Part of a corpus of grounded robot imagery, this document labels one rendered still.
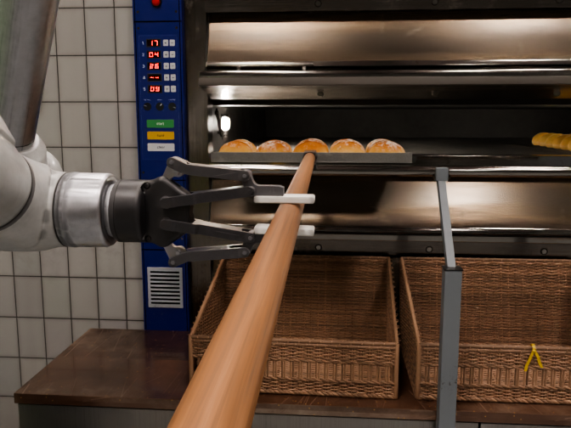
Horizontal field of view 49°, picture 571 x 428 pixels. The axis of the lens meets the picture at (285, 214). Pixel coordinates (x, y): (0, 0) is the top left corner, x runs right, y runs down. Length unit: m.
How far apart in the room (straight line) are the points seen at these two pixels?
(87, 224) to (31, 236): 0.06
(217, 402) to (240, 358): 0.04
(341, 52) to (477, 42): 0.42
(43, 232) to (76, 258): 1.52
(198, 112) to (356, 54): 0.54
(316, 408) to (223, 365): 1.40
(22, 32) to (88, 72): 0.98
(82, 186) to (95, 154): 1.46
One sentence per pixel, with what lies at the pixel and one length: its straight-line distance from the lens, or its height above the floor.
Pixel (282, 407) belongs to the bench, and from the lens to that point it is 1.68.
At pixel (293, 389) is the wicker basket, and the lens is 1.71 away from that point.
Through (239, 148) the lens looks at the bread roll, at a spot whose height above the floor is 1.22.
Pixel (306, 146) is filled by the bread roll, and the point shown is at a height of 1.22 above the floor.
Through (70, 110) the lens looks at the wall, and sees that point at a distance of 2.24.
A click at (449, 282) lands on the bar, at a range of 1.52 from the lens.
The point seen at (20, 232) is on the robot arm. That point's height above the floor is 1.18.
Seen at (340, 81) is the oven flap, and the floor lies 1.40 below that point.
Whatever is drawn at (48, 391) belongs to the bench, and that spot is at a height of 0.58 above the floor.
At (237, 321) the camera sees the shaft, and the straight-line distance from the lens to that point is 0.32.
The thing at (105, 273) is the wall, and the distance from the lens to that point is 2.27.
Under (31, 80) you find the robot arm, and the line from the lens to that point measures 1.30.
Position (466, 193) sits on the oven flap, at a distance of 2.12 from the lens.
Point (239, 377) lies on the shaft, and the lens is 0.27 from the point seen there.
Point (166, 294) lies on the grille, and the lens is 2.18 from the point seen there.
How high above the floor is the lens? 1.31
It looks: 9 degrees down
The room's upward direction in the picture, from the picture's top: straight up
